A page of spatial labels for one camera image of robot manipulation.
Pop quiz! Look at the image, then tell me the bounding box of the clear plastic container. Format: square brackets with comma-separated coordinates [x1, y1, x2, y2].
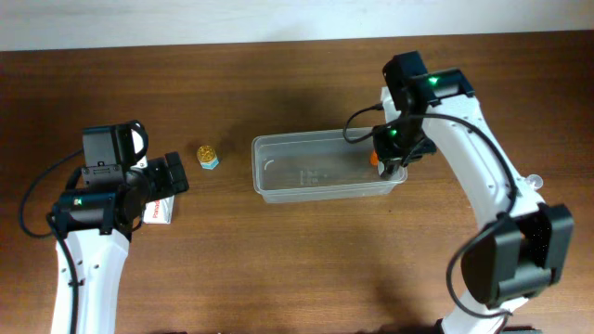
[252, 129, 407, 203]

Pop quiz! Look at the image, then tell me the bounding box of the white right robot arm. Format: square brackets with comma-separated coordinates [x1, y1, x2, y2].
[372, 51, 575, 333]

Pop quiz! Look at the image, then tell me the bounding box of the white Panadol medicine box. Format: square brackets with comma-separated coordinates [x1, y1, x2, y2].
[141, 196, 174, 225]

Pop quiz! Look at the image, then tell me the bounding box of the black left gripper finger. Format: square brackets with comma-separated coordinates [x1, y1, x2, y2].
[171, 170, 189, 195]
[165, 151, 184, 173]

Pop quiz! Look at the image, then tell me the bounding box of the white translucent squeeze bottle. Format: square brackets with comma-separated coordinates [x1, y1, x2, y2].
[525, 174, 544, 191]

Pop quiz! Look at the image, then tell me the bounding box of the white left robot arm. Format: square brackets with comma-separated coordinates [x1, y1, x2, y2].
[46, 121, 189, 333]

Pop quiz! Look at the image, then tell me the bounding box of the small jar with gold lid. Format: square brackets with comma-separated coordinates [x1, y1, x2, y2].
[197, 146, 219, 170]

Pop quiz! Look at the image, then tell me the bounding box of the orange pill bottle white cap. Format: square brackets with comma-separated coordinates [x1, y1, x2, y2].
[369, 151, 380, 166]

